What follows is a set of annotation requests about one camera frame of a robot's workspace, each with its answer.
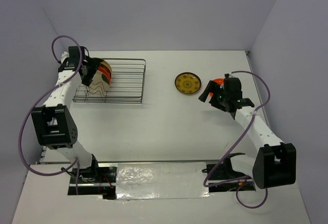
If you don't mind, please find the orange plate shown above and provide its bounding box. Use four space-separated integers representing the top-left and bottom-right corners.
98 66 111 82
208 78 224 97

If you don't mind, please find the orange plate front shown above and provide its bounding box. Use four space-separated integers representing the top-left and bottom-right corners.
208 78 224 97

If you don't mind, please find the pink floral plate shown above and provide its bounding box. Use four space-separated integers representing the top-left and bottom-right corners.
86 71 110 96

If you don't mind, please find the yellow patterned plate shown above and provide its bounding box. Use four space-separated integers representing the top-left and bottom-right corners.
174 72 202 95

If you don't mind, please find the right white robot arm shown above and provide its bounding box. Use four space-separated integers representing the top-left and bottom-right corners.
199 72 297 189

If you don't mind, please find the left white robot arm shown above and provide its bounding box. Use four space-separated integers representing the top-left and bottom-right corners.
31 46 100 182

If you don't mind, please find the yellow plate brown rim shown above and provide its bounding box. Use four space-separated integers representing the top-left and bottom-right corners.
93 57 108 67

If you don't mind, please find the silver foil sheet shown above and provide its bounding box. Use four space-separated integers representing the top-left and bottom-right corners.
116 162 210 200

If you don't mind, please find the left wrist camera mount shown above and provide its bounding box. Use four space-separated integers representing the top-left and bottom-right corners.
60 51 69 64

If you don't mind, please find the metal wire dish rack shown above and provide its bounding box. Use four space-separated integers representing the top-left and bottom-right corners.
73 58 146 104

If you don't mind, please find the black metal base rail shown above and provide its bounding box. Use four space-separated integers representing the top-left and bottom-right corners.
67 162 251 200

